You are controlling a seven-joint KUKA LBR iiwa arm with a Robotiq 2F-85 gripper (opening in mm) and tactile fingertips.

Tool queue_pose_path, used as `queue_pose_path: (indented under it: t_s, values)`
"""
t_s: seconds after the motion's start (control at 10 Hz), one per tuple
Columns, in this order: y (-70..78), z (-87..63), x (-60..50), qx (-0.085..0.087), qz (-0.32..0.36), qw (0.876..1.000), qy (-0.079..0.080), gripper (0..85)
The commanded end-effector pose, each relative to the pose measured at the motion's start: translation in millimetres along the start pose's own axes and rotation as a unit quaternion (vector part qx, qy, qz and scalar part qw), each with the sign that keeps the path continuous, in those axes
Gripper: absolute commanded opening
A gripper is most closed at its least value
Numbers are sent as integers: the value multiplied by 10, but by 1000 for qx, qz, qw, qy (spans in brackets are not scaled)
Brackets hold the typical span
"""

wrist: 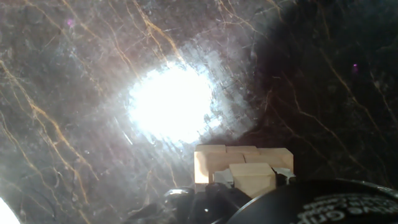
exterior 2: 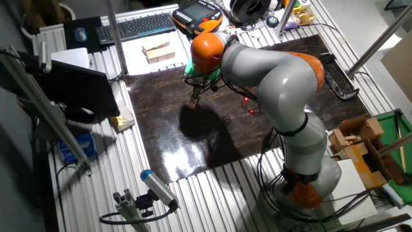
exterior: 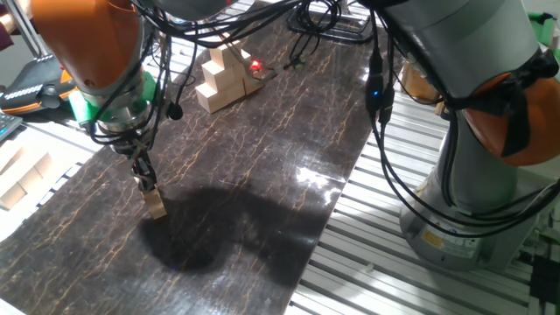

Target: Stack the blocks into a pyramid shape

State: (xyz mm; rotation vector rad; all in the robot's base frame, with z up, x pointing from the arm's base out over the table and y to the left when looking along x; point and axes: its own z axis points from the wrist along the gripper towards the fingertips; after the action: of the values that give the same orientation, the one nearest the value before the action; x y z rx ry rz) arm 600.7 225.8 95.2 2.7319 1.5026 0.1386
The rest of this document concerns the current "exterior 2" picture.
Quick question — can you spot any green gripper mount plate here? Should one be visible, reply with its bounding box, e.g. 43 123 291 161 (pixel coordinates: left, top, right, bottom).
183 63 221 82

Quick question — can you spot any black camera bracket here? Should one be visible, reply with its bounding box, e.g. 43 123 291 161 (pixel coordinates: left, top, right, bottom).
135 189 156 218

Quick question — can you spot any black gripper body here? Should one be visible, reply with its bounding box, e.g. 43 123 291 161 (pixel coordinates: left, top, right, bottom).
191 79 213 93

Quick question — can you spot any silver metal pole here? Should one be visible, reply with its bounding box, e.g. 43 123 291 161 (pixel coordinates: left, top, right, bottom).
377 132 412 158
275 0 297 33
105 0 129 75
346 5 412 77

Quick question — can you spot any aluminium profile camera post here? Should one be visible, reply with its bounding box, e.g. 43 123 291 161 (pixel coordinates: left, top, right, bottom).
112 188 152 232

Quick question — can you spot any grey computer mouse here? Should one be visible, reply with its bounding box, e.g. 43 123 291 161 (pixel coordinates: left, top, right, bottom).
74 26 88 43

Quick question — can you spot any black camera cable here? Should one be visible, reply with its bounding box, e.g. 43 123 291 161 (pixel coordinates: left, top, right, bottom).
98 201 178 226

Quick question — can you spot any slanted aluminium beam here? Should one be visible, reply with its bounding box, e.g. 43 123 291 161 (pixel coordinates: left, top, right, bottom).
0 44 93 175

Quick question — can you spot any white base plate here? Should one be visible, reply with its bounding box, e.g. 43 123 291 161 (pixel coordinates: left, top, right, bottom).
328 159 378 226

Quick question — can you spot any silver camera with blue end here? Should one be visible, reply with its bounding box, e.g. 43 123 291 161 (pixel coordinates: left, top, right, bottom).
140 169 180 209

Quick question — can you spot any blue tissue pack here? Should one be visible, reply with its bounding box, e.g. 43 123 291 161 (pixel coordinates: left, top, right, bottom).
58 132 97 164

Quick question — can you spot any black laptop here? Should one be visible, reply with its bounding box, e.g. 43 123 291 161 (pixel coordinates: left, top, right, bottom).
0 51 120 117

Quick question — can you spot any orange black teach pendant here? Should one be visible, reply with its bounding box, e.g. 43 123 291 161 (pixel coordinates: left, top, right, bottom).
171 0 225 37

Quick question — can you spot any dark marble pattern mat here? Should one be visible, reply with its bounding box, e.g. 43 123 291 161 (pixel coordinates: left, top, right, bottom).
124 34 371 184

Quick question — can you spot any green mini billiard table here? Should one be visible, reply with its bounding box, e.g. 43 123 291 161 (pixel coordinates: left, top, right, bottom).
375 108 412 206

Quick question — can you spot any black mouse pad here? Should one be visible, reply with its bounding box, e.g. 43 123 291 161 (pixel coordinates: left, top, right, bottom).
62 15 108 55

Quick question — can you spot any silver camera on beam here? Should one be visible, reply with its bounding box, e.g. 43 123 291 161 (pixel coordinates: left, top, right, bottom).
38 40 53 73

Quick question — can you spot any open cardboard box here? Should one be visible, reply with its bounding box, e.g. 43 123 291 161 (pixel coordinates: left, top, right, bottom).
328 112 394 191

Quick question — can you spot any gold foil object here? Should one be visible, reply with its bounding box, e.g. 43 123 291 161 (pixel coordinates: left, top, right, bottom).
293 8 315 26

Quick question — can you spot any black computer keyboard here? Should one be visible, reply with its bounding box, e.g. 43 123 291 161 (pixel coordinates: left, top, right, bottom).
95 12 177 46

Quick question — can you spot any wooden cue stick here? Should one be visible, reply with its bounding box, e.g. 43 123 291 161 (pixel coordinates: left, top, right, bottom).
395 111 407 173

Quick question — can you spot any black filament spool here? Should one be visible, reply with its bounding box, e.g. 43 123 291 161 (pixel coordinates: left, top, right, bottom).
230 0 273 23

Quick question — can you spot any brown cardboard sheet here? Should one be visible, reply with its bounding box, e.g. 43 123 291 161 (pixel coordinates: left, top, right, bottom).
380 30 412 104

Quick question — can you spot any box with gold foil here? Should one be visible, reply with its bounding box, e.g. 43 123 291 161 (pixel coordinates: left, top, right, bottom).
110 100 136 132

